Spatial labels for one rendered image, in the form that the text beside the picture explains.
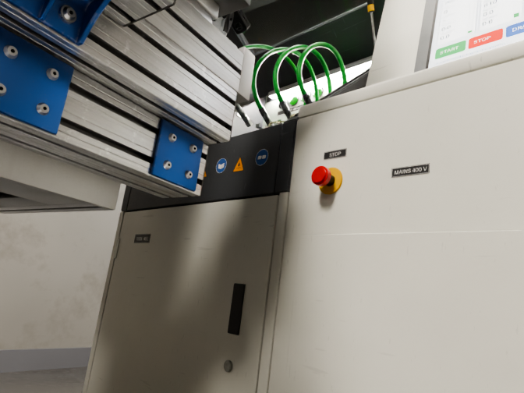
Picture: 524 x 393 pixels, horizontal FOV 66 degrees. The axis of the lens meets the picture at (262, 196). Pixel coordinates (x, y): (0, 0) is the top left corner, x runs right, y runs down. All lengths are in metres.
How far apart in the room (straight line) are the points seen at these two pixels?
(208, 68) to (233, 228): 0.39
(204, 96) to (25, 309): 2.36
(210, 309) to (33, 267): 2.02
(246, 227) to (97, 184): 0.35
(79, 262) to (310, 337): 2.39
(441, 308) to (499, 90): 0.32
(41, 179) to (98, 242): 2.45
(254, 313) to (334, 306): 0.19
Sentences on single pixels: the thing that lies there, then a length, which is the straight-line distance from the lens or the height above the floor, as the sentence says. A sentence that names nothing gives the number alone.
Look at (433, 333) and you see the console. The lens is 0.63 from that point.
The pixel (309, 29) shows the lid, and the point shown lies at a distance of 1.64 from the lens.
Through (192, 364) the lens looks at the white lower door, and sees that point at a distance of 0.95.
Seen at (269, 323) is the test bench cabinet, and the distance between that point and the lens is 0.79.
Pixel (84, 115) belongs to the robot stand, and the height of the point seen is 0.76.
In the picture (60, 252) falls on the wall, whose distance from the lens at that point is 2.90.
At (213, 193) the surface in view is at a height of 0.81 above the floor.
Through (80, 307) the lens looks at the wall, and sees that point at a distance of 3.02.
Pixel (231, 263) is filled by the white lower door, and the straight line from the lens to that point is 0.88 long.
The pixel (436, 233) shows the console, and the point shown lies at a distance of 0.64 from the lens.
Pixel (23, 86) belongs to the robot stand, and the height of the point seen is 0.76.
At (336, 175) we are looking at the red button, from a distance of 0.75.
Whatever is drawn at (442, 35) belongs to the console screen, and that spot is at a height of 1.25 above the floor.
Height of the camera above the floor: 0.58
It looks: 14 degrees up
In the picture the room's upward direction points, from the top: 7 degrees clockwise
